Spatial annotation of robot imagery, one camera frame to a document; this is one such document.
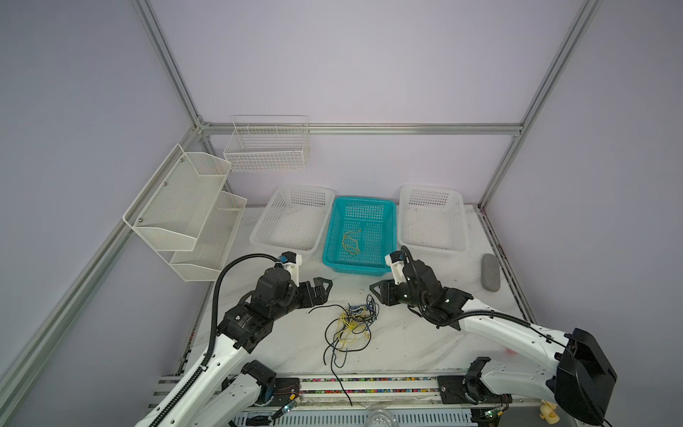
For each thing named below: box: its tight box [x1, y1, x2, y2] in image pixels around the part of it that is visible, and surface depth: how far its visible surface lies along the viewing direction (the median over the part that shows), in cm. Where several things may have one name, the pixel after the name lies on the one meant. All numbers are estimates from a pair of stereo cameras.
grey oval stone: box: [481, 253, 501, 293], surface depth 97 cm
